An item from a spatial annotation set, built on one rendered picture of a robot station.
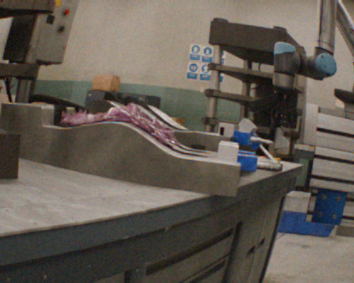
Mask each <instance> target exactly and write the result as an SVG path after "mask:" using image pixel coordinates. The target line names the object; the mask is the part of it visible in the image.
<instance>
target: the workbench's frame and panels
mask: <svg viewBox="0 0 354 283"><path fill-rule="evenodd" d="M302 168H303V166H301V167H298V168H295V169H292V170H288V171H286V172H284V173H281V174H278V175H276V176H274V177H270V178H268V179H262V180H260V181H257V182H254V183H253V184H248V185H245V186H243V187H239V188H237V194H236V197H232V196H227V195H212V196H208V197H205V198H202V199H199V200H193V201H190V202H186V203H183V204H179V205H176V206H171V207H167V208H163V209H157V210H154V211H148V212H146V213H139V214H136V215H130V216H124V217H119V218H116V219H115V218H113V219H109V220H104V221H99V222H92V223H86V224H82V225H77V226H75V225H73V226H69V227H60V228H56V229H55V228H53V229H49V230H42V231H36V232H27V233H21V234H15V235H10V236H9V235H6V236H3V237H2V236H1V237H0V283H263V282H264V279H265V275H266V271H267V267H268V265H269V263H270V258H271V255H272V250H273V248H274V246H275V241H276V237H277V233H278V229H279V227H280V223H281V218H282V214H283V209H284V204H285V201H286V198H287V191H288V185H289V179H292V178H293V177H295V176H298V175H299V174H301V173H302Z"/></svg>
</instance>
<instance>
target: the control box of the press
mask: <svg viewBox="0 0 354 283"><path fill-rule="evenodd" d="M55 1H56V2H57V3H56V8H55V10H54V13H53V14H50V15H48V16H47V19H46V24H45V28H44V31H43V34H42V38H41V41H40V47H39V50H38V55H37V58H36V61H35V63H37V64H38V65H39V66H40V67H41V66H42V65H44V66H46V67H48V65H50V66H51V65H59V64H61V63H63V58H64V56H65V53H66V47H67V42H68V38H69V36H70V32H71V28H72V22H73V20H74V17H75V13H76V12H77V7H78V3H79V0H55ZM33 18H34V15H21V16H17V17H13V20H12V23H11V27H10V29H9V34H8V38H7V43H6V45H5V49H4V54H3V60H4V61H9V62H8V63H13V64H14V63H15V64H19V63H20V62H22V61H23V56H24V51H25V46H26V43H27V40H28V35H29V33H30V27H31V25H32V20H33ZM8 83H9V77H6V83H5V85H6V91H7V94H8V102H9V103H12V102H13V100H12V96H11V93H10V92H11V91H10V88H9V84H8ZM35 83H36V80H34V81H32V83H31V87H30V91H29V95H31V94H34V91H35Z"/></svg>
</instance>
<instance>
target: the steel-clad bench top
mask: <svg viewBox="0 0 354 283"><path fill-rule="evenodd" d="M280 163H283V169H282V171H280V172H273V171H269V170H268V171H265V170H261V169H256V172H251V171H249V172H246V173H245V174H240V175H239V181H238V188H239V187H243V186H245V185H248V184H253V183H254V182H257V181H260V180H262V179H268V178H270V177H274V176H276V175H278V174H281V173H284V172H286V171H288V170H292V169H295V168H298V167H301V166H303V164H300V163H298V164H296V163H289V162H284V161H282V162H280ZM18 177H19V178H18V179H0V237H1V236H2V237H3V236H6V235H9V236H10V235H15V234H21V233H27V232H36V231H42V230H49V229H53V228H55V229H56V228H60V227H69V226H73V225H75V226H77V225H82V224H86V223H92V222H99V221H104V220H109V219H113V218H115V219H116V218H119V217H124V216H130V215H136V214H139V213H146V212H148V211H154V210H157V209H163V208H167V207H171V206H176V205H179V204H183V203H186V202H190V201H193V200H199V199H202V198H205V197H208V196H212V194H206V193H195V192H189V191H183V190H172V189H166V188H161V187H155V186H149V185H144V184H139V183H132V182H127V181H121V180H117V179H112V178H106V177H101V176H96V175H91V174H87V173H82V172H77V171H72V170H68V169H66V168H60V167H55V166H51V165H47V164H43V163H36V162H32V161H30V160H27V159H23V158H19V173H18Z"/></svg>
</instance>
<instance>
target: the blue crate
mask: <svg viewBox="0 0 354 283"><path fill-rule="evenodd" d="M305 215H306V212H304V213H303V212H298V211H286V210H284V211H283V214H282V218H281V223H280V227H279V229H278V232H284V233H290V234H291V233H293V234H301V235H311V236H318V237H319V236H321V237H328V236H329V235H330V233H331V231H332V230H333V227H334V226H333V225H329V224H327V225H326V224H322V223H320V224H319V223H315V222H313V223H312V222H305V221H304V220H305Z"/></svg>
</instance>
